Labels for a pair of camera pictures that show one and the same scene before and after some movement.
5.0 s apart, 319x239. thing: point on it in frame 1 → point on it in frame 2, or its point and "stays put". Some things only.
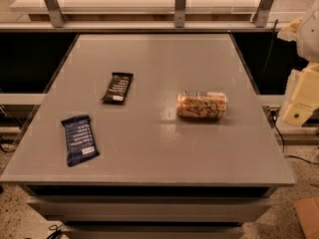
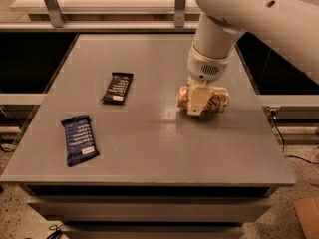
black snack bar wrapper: x=118 y=88 stays put
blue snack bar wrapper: x=80 y=140 stays put
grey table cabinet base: x=153 y=211 stays put
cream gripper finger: x=302 y=96 → x=205 y=69
